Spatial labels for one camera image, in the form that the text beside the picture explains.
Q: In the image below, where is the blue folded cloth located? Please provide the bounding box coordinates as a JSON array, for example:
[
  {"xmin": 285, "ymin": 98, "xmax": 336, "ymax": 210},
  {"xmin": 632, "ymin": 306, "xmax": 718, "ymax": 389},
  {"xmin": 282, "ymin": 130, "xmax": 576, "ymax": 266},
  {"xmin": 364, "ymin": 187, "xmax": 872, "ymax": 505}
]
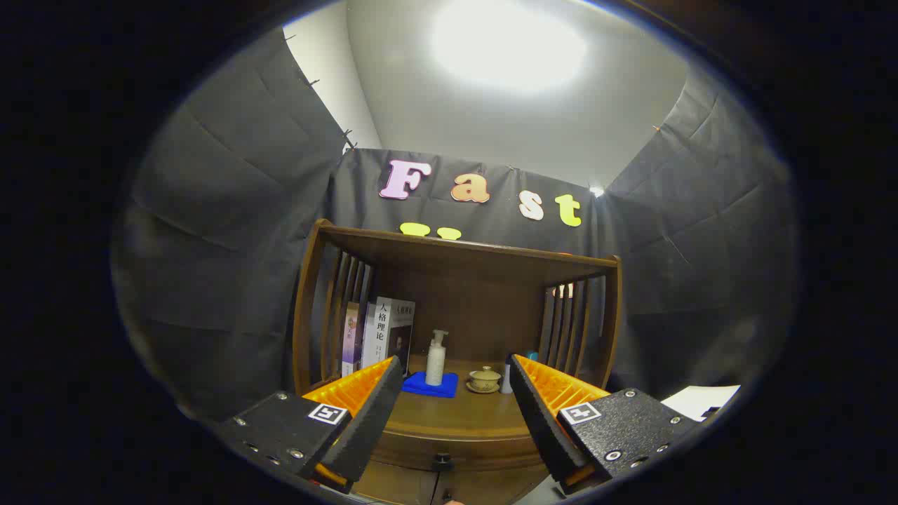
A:
[{"xmin": 401, "ymin": 372, "xmax": 459, "ymax": 399}]

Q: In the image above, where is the wooden countertop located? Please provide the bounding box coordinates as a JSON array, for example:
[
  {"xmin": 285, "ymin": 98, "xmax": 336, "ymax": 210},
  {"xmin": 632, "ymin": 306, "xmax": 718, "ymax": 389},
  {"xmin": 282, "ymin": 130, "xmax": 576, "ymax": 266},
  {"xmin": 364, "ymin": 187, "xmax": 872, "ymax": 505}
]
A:
[{"xmin": 386, "ymin": 356, "xmax": 547, "ymax": 440}]

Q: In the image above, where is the wooden cabinet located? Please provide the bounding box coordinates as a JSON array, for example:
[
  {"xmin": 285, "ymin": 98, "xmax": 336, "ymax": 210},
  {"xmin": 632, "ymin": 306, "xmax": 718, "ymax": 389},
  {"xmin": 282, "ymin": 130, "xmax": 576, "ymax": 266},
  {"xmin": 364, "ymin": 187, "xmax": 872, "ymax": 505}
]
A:
[{"xmin": 292, "ymin": 219, "xmax": 624, "ymax": 505}]

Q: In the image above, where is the white drawer unit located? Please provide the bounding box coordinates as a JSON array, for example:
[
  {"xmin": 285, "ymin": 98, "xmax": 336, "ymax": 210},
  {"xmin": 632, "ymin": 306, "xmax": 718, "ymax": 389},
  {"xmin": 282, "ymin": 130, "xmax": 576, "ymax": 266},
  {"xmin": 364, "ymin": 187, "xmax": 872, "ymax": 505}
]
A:
[{"xmin": 659, "ymin": 384, "xmax": 741, "ymax": 423}]

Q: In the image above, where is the thin white book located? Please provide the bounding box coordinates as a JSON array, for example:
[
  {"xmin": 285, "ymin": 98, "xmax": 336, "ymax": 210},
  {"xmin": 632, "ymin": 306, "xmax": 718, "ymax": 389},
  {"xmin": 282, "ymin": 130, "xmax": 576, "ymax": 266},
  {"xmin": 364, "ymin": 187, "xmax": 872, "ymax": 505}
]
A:
[{"xmin": 356, "ymin": 303, "xmax": 371, "ymax": 371}]

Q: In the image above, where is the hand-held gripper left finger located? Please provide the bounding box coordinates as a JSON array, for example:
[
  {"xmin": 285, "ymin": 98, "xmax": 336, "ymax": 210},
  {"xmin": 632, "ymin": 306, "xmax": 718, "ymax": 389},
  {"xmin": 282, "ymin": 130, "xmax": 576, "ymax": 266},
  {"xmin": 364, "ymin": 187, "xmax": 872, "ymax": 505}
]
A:
[{"xmin": 216, "ymin": 355, "xmax": 406, "ymax": 494}]

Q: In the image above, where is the white portrait book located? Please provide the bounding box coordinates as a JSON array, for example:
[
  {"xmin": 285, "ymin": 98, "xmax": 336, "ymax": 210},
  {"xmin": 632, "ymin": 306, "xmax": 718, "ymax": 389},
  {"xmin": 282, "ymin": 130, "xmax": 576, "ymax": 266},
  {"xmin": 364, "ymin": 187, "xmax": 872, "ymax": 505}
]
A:
[{"xmin": 363, "ymin": 297, "xmax": 416, "ymax": 377}]

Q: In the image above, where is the ceiling light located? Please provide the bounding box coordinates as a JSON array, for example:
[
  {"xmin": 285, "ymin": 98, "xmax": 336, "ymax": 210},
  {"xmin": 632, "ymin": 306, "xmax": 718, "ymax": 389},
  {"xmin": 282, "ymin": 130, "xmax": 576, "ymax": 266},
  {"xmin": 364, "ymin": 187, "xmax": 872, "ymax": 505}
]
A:
[{"xmin": 431, "ymin": 0, "xmax": 590, "ymax": 95}]

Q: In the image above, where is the beige lidded teacup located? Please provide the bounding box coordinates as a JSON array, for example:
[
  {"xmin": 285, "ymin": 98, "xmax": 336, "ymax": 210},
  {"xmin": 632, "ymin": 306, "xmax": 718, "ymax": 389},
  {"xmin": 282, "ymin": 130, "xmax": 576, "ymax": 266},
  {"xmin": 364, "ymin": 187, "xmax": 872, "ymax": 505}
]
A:
[{"xmin": 467, "ymin": 365, "xmax": 502, "ymax": 394}]

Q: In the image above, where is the white pump bottle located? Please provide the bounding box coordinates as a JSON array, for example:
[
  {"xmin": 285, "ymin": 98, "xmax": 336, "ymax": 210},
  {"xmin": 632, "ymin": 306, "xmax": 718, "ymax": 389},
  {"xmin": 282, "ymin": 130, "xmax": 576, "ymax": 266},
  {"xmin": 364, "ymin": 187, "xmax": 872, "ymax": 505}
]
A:
[{"xmin": 425, "ymin": 330, "xmax": 450, "ymax": 386}]

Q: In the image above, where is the wooden cabinet door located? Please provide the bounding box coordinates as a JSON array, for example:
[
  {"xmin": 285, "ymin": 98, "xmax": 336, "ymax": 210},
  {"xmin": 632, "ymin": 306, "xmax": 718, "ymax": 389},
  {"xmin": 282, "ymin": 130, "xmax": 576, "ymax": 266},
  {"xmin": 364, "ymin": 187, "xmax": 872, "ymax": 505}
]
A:
[
  {"xmin": 353, "ymin": 469, "xmax": 438, "ymax": 505},
  {"xmin": 435, "ymin": 467, "xmax": 550, "ymax": 505}
]

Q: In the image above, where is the wooden drawer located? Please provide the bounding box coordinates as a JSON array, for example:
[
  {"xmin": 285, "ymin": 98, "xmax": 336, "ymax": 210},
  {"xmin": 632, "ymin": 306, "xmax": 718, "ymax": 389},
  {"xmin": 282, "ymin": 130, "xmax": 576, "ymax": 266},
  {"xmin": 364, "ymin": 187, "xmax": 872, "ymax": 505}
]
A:
[{"xmin": 370, "ymin": 431, "xmax": 547, "ymax": 472}]

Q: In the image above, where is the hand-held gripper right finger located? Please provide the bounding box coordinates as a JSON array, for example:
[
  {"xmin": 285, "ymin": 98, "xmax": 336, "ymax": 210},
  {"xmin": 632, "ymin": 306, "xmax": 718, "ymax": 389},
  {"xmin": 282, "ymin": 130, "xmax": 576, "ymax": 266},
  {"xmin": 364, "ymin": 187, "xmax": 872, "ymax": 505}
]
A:
[{"xmin": 509, "ymin": 353, "xmax": 704, "ymax": 496}]

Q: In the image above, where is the purple book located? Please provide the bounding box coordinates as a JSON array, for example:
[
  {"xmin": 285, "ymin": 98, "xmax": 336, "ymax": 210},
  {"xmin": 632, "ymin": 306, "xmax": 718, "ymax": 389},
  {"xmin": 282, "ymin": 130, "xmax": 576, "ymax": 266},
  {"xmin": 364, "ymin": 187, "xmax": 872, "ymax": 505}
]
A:
[{"xmin": 342, "ymin": 302, "xmax": 362, "ymax": 379}]

